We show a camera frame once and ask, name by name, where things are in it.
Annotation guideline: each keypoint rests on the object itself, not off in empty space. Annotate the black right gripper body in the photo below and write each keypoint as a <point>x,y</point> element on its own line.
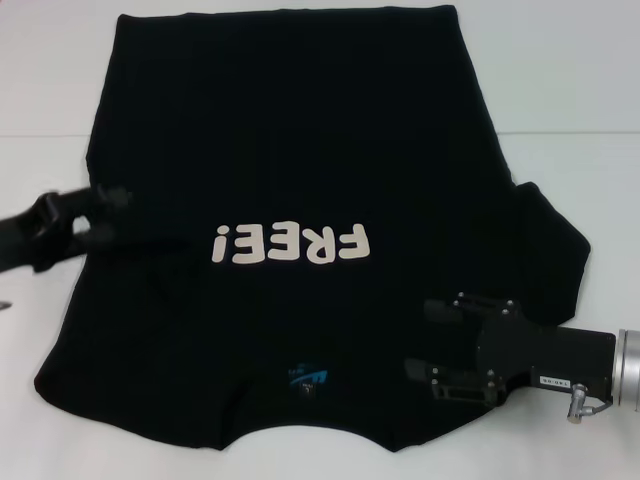
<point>545,352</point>

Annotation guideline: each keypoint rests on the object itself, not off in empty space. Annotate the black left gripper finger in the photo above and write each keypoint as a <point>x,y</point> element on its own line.
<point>100,245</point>
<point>112,200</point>

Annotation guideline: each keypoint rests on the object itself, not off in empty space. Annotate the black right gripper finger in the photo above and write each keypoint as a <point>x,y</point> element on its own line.
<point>440,310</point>
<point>417,370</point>

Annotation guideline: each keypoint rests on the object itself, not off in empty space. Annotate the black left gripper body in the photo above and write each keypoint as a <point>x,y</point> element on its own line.
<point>25,245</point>

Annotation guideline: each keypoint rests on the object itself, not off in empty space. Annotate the black shirt with FREE print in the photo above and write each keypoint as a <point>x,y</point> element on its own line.
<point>300,150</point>

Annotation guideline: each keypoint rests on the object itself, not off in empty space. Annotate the white and silver right arm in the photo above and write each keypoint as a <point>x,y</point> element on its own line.
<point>629,365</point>

